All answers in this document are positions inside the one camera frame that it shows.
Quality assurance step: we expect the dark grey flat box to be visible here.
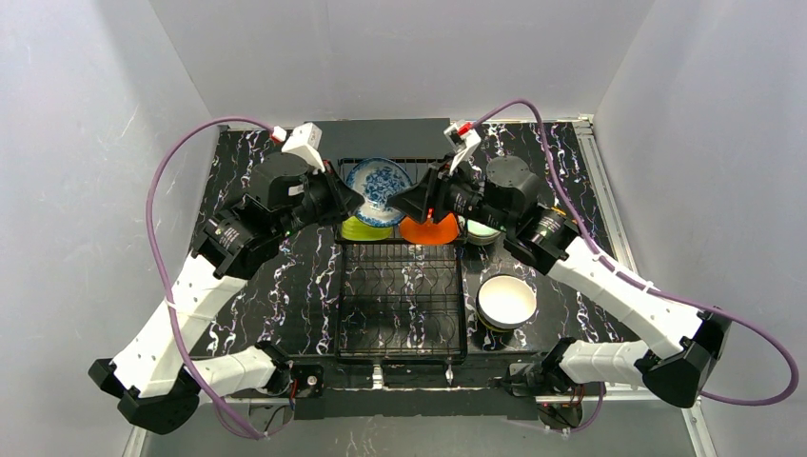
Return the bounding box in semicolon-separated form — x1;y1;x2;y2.
313;118;452;162

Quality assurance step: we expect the dark striped white bowl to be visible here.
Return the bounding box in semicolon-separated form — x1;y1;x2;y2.
475;274;538;332

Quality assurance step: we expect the aluminium table edge rail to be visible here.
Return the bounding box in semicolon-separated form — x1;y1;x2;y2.
571;117;638;272

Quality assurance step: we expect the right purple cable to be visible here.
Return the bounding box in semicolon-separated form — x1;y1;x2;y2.
469;98;800;408

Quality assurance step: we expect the green white bowl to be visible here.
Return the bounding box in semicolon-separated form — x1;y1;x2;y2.
341;216;394;242

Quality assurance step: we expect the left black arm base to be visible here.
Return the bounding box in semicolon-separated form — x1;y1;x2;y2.
247;341;325;436

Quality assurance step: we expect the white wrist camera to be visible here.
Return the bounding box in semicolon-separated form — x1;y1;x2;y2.
443;121;482;175
269;123;325;171

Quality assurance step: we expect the pale green bowl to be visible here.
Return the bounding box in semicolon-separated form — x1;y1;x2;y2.
463;219;502;247

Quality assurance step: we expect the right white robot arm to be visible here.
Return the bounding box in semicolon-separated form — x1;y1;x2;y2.
387;156;731;408

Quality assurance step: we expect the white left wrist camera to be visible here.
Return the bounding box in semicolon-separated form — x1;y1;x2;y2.
269;123;325;171

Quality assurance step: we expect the black wire dish rack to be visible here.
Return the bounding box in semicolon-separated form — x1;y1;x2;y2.
332;156;471;366

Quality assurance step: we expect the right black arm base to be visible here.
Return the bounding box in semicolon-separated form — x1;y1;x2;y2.
489;337;606;435

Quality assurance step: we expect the blue patterned bowl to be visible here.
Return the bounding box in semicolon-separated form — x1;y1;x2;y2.
346;158;413;228

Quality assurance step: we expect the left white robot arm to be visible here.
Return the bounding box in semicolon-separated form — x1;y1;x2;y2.
89;152;364;434

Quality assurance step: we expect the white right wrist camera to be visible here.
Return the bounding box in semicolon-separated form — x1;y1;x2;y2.
443;121;482;175

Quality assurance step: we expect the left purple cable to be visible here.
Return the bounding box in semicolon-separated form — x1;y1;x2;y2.
145;115;288;441

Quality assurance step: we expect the purple cable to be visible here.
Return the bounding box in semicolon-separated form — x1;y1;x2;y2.
145;115;288;441
469;98;800;408

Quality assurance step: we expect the orange white bowl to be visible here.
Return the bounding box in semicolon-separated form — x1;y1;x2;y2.
399;215;460;246

